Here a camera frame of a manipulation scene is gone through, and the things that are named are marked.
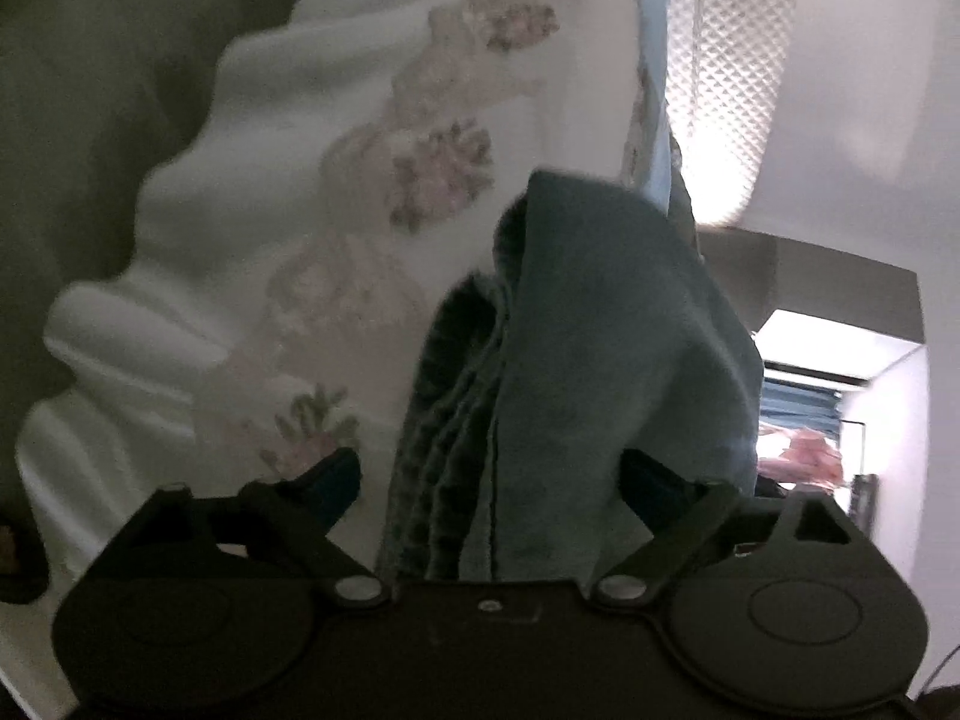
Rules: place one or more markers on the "blue curtain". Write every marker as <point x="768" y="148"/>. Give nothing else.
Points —
<point x="802" y="405"/>

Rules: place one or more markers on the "white floral embroidered cloth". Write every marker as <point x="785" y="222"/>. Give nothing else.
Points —
<point x="300" y="90"/>

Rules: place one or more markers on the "white quilted headboard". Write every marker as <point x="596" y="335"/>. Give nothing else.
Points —
<point x="727" y="90"/>

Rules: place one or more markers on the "pink cloth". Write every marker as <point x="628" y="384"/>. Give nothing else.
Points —
<point x="799" y="454"/>

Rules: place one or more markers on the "grey-blue denim jeans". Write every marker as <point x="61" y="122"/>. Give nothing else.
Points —
<point x="585" y="352"/>

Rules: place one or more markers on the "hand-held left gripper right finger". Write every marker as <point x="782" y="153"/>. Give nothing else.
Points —
<point x="645" y="491"/>

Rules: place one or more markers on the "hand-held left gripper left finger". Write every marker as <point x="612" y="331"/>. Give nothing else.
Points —
<point x="334" y="487"/>

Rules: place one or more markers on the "light blue star-print bed sheet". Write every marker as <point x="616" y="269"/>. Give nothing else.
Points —
<point x="656" y="90"/>

